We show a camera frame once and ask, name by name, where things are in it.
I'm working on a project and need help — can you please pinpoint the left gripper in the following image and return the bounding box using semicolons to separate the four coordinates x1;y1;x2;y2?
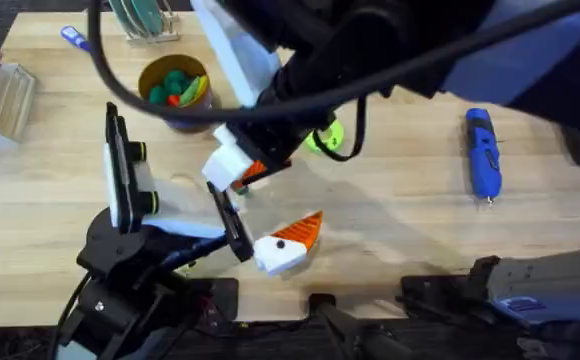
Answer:
77;174;324;281

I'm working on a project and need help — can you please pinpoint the blue electric screwdriver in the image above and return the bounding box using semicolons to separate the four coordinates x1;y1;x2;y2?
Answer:
464;107;503;206

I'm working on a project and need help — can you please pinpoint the green disc with holes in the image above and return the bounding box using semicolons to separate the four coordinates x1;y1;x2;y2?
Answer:
305;118;345;155

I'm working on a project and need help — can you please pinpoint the brown tub with toys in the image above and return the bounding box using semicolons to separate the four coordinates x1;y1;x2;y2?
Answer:
137;53;215;133

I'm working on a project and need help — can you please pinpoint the small wooden peg rack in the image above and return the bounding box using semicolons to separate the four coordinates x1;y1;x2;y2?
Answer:
122;9;181;46

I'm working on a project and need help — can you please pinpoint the pale green plate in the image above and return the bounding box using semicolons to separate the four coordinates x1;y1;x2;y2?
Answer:
108;0;144;37

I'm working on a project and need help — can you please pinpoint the blue and white marker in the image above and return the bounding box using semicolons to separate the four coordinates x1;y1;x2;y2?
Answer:
59;25;92;53

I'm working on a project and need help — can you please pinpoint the clear open box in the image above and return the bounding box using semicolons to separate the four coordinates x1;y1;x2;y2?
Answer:
0;62;37;151

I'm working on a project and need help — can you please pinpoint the thin black cable loop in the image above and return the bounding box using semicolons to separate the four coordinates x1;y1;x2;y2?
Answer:
312;94;369;163

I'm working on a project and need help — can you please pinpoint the black rail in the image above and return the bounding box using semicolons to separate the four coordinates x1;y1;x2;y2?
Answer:
0;319;580;360

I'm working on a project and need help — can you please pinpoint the black stand post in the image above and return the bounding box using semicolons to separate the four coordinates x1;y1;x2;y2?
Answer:
307;293;416;360

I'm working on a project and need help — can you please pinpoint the thick black cable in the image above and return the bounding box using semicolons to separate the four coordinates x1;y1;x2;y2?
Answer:
87;0;580;125

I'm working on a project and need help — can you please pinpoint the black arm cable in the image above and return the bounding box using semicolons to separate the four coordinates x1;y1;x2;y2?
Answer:
49;272;92;360

